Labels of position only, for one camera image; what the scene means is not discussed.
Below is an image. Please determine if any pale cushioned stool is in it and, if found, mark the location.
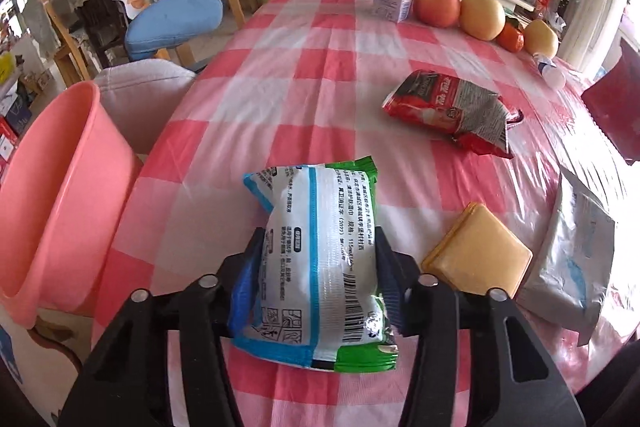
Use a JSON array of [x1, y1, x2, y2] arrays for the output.
[[94, 59, 197, 155]]

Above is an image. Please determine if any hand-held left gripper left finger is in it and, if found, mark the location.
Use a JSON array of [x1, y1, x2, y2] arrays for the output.
[[57, 227, 268, 427]]

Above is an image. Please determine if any plain red snack packet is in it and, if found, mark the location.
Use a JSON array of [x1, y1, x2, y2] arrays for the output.
[[581, 34, 640, 165]]

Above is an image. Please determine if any wooden chair with lace cover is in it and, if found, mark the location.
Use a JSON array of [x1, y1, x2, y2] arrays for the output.
[[35, 0, 96, 88]]

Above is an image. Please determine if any large white snack packet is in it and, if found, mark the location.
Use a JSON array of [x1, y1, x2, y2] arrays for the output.
[[515, 167, 617, 348]]

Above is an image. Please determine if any blue cushioned chair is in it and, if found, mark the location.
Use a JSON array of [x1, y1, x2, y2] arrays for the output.
[[124, 0, 224, 62]]

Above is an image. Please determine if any blue green white packet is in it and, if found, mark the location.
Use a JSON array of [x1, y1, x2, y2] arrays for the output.
[[227, 156, 399, 374]]

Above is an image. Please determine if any pink checked tablecloth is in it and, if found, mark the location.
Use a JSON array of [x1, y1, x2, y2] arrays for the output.
[[92, 0, 640, 427]]

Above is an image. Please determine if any small yellow pear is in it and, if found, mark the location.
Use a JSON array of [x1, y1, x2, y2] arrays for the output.
[[522, 19, 558, 58]]

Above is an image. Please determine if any pink plastic bucket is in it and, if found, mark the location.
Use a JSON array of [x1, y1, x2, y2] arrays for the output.
[[0, 80, 146, 329]]

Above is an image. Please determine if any red noodle packet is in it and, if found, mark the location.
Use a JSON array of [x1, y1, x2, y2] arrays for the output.
[[382, 69, 523, 159]]

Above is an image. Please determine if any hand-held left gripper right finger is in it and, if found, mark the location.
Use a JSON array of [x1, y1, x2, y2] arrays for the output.
[[374, 227, 583, 427]]

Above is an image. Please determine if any small white bottle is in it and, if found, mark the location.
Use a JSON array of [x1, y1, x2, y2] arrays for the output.
[[532, 53, 567, 88]]

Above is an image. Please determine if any red apple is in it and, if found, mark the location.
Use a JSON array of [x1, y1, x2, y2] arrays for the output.
[[412, 0, 461, 28]]

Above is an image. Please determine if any yellow snack packet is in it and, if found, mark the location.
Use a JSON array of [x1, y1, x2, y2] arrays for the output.
[[420, 202, 533, 298]]

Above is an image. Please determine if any round yellow pear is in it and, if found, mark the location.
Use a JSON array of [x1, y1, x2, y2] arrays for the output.
[[460, 0, 506, 41]]

